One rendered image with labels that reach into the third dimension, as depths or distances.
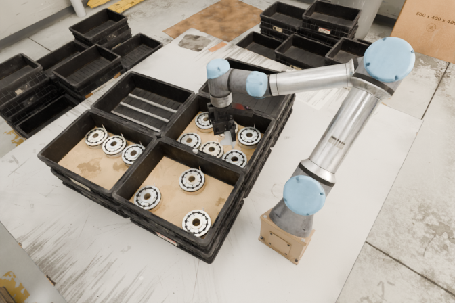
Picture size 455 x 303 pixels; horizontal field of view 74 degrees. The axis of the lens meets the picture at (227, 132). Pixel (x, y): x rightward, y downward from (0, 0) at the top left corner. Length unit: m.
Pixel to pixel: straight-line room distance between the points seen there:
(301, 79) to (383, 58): 0.27
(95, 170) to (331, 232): 1.00
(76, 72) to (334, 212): 2.04
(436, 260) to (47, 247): 2.03
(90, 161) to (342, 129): 1.04
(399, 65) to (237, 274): 0.87
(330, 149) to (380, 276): 1.32
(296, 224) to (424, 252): 1.31
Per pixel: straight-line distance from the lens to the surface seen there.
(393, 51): 0.88
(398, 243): 2.21
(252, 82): 0.92
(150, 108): 1.55
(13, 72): 2.86
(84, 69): 2.57
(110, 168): 1.38
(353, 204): 1.39
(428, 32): 3.60
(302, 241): 1.05
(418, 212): 2.36
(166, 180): 1.26
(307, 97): 1.75
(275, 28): 2.87
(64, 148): 1.50
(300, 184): 0.87
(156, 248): 1.29
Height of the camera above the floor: 1.88
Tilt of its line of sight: 50 degrees down
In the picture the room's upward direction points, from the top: 4 degrees counter-clockwise
